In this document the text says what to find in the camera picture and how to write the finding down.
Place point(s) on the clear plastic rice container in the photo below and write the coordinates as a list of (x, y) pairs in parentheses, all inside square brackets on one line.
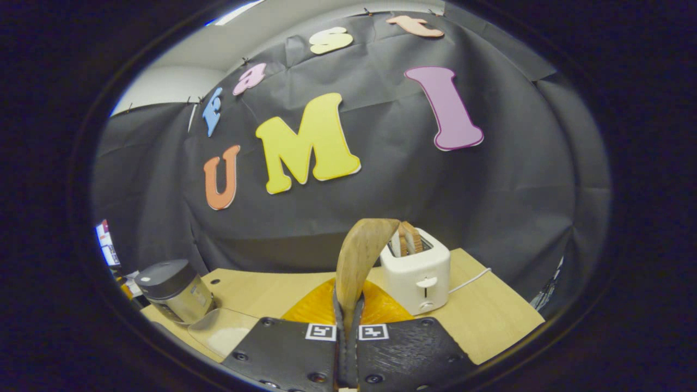
[(226, 329)]

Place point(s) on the computer monitor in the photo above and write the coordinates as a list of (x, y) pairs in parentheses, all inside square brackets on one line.
[(108, 245)]

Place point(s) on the bread slice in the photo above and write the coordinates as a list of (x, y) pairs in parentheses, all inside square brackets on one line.
[(411, 238)]

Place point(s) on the white toaster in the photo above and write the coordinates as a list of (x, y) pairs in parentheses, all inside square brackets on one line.
[(414, 277)]

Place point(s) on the silver black rice cooker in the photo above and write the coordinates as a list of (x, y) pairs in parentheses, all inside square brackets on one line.
[(174, 294)]

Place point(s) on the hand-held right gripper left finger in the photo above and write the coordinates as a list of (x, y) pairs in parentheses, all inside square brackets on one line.
[(283, 354)]

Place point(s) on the wooden spoon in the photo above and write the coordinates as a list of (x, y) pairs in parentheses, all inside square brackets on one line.
[(359, 256)]

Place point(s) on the ceiling light panel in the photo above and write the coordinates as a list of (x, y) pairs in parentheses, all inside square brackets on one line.
[(234, 12)]

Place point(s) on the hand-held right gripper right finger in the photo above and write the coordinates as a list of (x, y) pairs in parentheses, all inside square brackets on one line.
[(408, 354)]

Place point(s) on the black backdrop cloth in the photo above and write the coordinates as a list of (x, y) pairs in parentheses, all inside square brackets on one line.
[(381, 190)]

